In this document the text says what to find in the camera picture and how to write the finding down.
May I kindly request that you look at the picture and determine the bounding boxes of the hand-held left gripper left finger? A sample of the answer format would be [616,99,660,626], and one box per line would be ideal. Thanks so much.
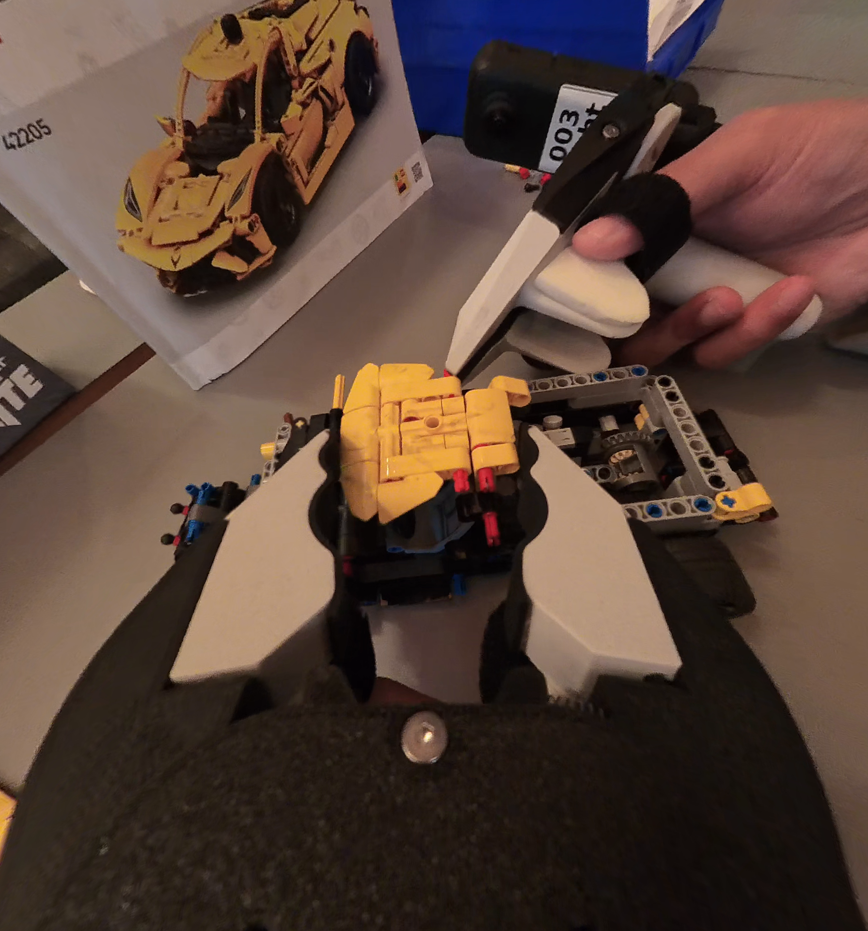
[168,429,374,704]

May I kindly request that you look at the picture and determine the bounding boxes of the grey car instruction booklet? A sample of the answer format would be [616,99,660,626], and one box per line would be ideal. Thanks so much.
[0,0,435,391]

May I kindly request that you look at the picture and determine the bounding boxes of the blue plastic bin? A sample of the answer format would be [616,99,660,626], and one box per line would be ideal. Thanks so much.
[392,0,726,141]

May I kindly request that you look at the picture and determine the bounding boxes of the scattered small brick pins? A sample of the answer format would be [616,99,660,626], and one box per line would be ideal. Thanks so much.
[503,163,556,195]

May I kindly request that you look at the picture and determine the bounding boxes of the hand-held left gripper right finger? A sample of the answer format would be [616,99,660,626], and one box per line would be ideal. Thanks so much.
[481,422,683,701]

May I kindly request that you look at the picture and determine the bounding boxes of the grey desk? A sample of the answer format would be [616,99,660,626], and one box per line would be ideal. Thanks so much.
[0,65,868,931]

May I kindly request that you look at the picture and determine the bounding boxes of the person's right hand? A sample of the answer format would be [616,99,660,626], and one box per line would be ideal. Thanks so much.
[572,96,868,368]

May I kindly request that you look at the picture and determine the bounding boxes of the yellow black brick car chassis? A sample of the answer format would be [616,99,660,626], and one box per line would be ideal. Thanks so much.
[161,360,780,621]

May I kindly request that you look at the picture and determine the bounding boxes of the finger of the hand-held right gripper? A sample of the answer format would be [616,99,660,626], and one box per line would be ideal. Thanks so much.
[444,211,574,375]
[469,329,525,382]

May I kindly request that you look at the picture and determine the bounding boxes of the dark printed car set box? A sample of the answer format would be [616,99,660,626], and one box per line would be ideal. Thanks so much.
[0,175,79,487]

